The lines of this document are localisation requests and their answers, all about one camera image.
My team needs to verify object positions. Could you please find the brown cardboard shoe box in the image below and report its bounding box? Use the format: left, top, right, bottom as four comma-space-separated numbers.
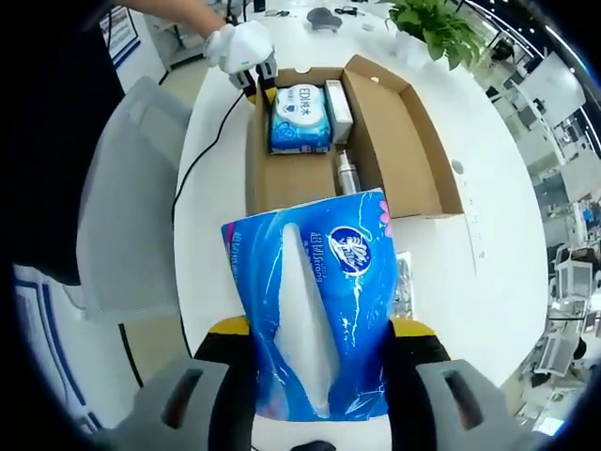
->
245, 54, 467, 222

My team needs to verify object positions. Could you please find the person's right hand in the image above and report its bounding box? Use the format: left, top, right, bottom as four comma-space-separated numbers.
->
289, 438, 337, 451

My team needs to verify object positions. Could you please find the green potted plant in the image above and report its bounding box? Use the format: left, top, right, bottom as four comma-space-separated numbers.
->
386, 0, 488, 71

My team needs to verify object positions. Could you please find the white office chair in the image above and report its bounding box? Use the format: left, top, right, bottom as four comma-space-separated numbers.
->
555, 242, 596, 303
533, 327, 589, 378

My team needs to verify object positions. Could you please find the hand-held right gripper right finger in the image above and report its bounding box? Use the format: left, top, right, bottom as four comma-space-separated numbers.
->
382, 319, 523, 451

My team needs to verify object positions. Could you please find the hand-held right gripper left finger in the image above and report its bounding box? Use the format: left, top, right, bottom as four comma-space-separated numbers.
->
110, 315, 260, 451

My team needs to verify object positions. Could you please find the small white carton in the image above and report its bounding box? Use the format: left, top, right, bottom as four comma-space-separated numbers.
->
323, 79, 355, 145

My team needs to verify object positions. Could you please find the blue soft tissue pack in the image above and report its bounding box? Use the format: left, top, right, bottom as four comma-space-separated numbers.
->
220, 186, 401, 423

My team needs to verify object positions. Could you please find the grey mesh chair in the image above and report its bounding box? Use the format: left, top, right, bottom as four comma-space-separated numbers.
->
77, 76, 194, 326

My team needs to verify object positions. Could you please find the thick black cable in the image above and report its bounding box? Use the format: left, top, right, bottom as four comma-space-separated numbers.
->
116, 322, 146, 390

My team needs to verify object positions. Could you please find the thin black cable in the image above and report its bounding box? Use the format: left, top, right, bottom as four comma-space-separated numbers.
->
170, 87, 246, 358

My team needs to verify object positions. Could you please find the person's left hand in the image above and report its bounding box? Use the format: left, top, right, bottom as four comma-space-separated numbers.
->
204, 22, 246, 68

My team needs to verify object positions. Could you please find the white blue wet wipes pack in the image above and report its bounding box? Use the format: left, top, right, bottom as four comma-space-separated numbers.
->
267, 83, 334, 156

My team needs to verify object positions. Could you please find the person's dark clothing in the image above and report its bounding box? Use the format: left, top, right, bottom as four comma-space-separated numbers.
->
0, 0, 126, 288

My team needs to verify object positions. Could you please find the blue framed poster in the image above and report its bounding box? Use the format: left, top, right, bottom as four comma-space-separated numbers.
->
97, 6, 143, 68

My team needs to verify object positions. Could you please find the silver metal bottle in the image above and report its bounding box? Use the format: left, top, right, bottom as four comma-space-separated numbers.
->
332, 149, 366, 196

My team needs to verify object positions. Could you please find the grey curved holder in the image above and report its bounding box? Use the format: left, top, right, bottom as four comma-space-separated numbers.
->
305, 6, 343, 33

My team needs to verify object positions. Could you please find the white blue-edged board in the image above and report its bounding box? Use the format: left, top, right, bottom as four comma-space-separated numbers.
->
12, 266, 103, 434

